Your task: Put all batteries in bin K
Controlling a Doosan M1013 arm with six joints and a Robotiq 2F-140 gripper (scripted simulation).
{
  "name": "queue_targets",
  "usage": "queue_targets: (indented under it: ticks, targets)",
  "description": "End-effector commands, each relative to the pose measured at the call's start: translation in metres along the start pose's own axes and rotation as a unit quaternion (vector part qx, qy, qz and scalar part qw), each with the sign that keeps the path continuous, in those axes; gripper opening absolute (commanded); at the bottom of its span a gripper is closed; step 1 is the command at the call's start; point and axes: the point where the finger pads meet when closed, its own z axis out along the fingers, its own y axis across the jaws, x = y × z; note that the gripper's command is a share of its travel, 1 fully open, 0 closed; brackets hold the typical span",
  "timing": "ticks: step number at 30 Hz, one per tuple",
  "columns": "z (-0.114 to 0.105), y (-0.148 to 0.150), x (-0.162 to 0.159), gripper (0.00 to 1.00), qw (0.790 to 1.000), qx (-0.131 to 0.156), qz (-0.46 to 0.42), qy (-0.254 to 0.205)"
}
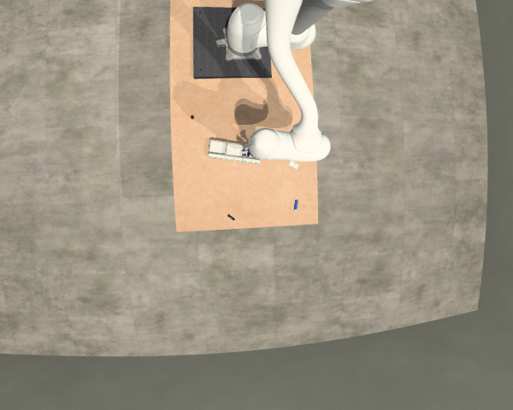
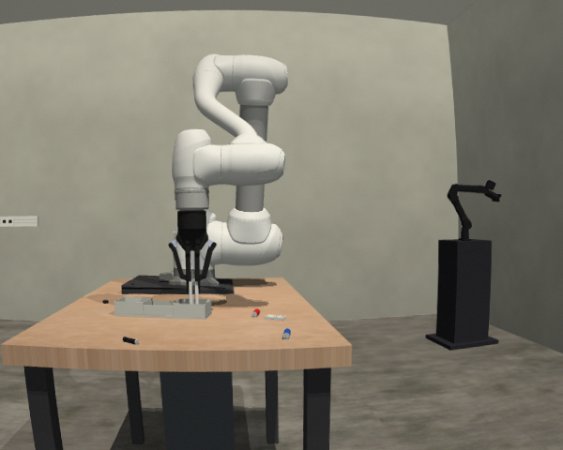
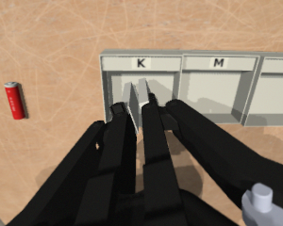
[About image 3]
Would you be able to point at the grey three-compartment bin rack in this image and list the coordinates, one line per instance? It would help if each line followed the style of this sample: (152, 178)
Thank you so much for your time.
(224, 97)

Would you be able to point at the red aa battery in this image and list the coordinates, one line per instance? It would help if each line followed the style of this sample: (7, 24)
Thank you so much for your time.
(15, 101)

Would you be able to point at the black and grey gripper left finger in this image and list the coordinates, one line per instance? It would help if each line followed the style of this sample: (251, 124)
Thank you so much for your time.
(57, 202)

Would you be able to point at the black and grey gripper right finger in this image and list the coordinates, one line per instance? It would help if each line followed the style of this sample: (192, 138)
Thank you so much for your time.
(252, 182)

